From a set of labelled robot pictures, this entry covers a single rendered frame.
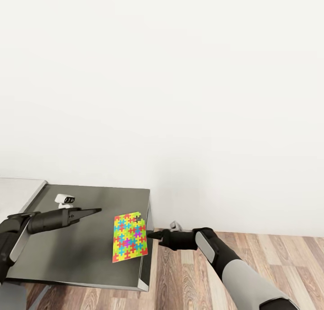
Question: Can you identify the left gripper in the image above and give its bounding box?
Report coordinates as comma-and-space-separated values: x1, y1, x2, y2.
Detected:
43, 207, 102, 231

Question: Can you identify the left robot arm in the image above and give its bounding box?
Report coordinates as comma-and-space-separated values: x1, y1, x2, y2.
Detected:
0, 194, 102, 285

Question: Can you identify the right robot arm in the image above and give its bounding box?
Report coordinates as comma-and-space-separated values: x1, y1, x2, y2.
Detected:
147, 221, 300, 310

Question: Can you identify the jigsaw puzzle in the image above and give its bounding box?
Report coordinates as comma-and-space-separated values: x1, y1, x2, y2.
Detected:
112, 212, 148, 263

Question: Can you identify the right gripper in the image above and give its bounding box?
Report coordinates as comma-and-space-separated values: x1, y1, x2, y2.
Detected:
147, 229, 186, 251

